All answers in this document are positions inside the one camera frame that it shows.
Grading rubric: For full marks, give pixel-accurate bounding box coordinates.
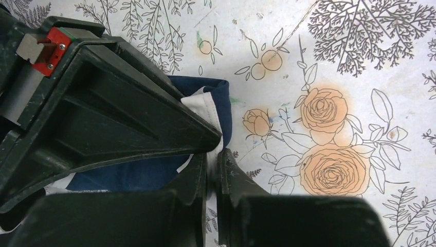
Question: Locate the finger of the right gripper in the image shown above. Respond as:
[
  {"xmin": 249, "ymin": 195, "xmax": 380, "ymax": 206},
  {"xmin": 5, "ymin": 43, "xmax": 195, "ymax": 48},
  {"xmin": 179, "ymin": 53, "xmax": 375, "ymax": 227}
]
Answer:
[{"xmin": 1, "ymin": 36, "xmax": 221, "ymax": 213}]

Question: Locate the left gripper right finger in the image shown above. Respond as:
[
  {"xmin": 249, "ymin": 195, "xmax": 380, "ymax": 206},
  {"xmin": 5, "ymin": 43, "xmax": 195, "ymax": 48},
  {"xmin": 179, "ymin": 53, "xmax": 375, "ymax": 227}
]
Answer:
[{"xmin": 216, "ymin": 149, "xmax": 389, "ymax": 246}]

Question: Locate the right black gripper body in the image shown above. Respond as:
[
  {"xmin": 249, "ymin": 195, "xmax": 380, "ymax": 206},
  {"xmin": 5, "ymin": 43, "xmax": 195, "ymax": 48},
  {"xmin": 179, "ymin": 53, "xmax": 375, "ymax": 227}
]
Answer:
[{"xmin": 1, "ymin": 8, "xmax": 105, "ymax": 130}]

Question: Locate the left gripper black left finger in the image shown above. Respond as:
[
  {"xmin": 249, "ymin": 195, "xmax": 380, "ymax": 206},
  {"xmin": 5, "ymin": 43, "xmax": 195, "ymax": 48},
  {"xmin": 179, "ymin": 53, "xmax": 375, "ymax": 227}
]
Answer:
[{"xmin": 8, "ymin": 154, "xmax": 207, "ymax": 246}]

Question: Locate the navy blue white-trimmed underwear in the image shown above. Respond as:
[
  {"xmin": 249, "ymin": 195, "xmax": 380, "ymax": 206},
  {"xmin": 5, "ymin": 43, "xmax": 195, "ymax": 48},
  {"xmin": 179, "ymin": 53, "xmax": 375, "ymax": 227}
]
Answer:
[{"xmin": 44, "ymin": 76, "xmax": 232, "ymax": 195}]

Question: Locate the floral patterned table mat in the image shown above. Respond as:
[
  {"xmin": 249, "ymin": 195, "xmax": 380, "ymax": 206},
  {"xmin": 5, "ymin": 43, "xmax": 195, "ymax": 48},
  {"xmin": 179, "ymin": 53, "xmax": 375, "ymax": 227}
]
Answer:
[{"xmin": 4, "ymin": 1, "xmax": 435, "ymax": 246}]

